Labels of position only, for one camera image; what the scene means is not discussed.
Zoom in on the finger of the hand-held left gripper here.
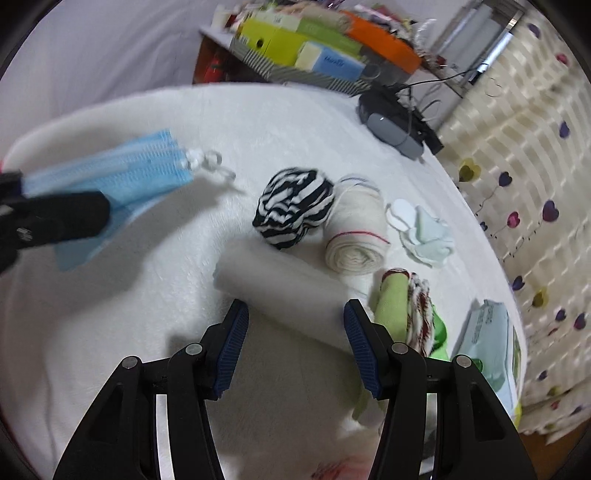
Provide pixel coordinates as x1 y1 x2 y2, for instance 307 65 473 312
18 191 112 250
0 171 24 201

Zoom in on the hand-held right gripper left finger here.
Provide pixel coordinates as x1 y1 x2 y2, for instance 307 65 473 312
53 299 250 480

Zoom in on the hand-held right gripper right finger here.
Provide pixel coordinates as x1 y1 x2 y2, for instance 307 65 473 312
343 299 539 480

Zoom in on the green cloth maroon-white trim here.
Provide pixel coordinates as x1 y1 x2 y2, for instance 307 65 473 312
351 268 437 422

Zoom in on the white towel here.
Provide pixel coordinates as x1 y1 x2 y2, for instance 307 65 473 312
213 240 365 356

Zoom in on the lime green cloth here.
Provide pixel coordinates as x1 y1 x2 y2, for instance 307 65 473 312
427 314 452 363

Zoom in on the black white striped cloth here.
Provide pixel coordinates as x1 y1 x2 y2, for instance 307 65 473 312
252 168 335 250

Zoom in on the clear plastic wrapper red print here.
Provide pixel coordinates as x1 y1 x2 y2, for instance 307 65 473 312
308 455 372 480

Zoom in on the cream rolled towel red stripe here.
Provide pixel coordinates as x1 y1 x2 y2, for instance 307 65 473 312
324 174 389 276

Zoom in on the wet wipes pack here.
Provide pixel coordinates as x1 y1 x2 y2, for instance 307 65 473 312
450 299 525 418

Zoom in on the pale blue sock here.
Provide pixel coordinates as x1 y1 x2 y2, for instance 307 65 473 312
399 205 456 268

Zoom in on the small white sock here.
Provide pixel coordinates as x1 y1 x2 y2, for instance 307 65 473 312
385 198 419 232

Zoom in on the brown wooden cabinet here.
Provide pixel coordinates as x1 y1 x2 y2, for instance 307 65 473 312
193 32 245 86

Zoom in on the cream curtain with hearts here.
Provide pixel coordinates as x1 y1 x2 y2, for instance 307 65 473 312
434 9 591 435

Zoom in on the black grey device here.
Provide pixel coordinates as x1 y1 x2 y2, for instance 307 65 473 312
358 88 444 160

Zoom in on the zigzag patterned box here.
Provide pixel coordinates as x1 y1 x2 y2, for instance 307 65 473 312
231 39 372 96

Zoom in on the lime green file box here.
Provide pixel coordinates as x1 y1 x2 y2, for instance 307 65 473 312
238 19 309 69

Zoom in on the blue and cream box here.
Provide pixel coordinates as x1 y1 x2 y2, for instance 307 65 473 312
295 41 366 85

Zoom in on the orange box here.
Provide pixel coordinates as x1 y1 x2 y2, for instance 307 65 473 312
344 11 423 75

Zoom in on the green flat box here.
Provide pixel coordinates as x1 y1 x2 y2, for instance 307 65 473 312
295 18 370 58

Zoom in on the beige folded cloth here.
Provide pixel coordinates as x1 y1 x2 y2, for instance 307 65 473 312
252 6 354 33

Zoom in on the metal-framed window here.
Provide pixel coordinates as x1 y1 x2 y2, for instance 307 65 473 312
431 0 525 86

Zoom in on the black cable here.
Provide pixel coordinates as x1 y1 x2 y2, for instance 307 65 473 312
392 69 481 139

